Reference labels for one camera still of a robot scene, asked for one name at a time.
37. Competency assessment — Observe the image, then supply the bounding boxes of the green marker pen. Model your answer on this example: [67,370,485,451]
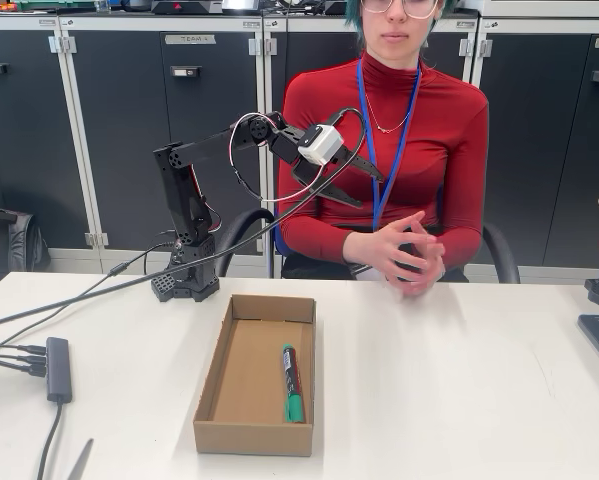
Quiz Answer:
[280,342,306,424]

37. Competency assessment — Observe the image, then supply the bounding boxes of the left forearm red sleeve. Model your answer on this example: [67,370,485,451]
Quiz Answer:
[428,219,483,274]

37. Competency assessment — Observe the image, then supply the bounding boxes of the right forearm red sleeve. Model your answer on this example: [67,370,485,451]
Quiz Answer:
[278,214,360,266]

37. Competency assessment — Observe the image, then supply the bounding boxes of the person in red top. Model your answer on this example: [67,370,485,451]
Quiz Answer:
[278,0,490,281]

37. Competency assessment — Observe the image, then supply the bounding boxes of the person's right hand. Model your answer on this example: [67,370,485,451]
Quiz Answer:
[342,209,428,296]

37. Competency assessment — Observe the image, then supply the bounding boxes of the person's left hand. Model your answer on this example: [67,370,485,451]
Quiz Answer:
[397,221,448,301]

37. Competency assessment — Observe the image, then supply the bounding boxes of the office chair with blue back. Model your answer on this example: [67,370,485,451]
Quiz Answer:
[213,159,522,285]

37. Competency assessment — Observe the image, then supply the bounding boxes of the thin-framed glasses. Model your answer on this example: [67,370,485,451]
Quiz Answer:
[361,0,445,22]

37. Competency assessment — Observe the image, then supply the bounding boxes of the brown cardboard box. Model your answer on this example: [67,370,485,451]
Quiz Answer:
[192,293,318,458]

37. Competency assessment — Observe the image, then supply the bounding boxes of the black device red triangle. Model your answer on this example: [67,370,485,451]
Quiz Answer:
[151,0,224,15]

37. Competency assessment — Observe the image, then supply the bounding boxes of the green tray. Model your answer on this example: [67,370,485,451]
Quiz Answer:
[16,0,98,12]

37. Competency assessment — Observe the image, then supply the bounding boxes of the black backpack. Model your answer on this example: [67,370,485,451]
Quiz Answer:
[0,204,52,296]

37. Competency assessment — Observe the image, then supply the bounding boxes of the grey USB hub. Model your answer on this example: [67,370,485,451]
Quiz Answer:
[45,336,74,404]

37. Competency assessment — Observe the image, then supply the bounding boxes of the grey pointed blade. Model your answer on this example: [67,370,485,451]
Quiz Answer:
[64,438,95,480]

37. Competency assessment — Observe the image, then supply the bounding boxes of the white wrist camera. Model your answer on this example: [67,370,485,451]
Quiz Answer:
[297,124,343,165]

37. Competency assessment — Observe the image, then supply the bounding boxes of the blue lanyard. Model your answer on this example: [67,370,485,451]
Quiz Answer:
[356,57,424,234]

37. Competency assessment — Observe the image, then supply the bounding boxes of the thin gold necklace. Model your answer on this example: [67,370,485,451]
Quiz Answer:
[364,92,414,134]

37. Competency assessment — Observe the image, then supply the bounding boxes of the white red servo wire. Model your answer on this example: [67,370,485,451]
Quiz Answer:
[228,113,330,204]

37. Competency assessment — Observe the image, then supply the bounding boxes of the thick black camera cable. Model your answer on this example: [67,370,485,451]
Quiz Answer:
[0,106,368,369]

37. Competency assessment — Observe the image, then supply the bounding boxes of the thin black cable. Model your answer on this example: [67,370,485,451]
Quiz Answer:
[0,228,180,351]

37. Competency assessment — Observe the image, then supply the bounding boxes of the black cable with plug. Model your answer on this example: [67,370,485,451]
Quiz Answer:
[0,352,49,377]

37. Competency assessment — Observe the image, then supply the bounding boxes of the grey hub cable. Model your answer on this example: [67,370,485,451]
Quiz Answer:
[36,399,66,480]

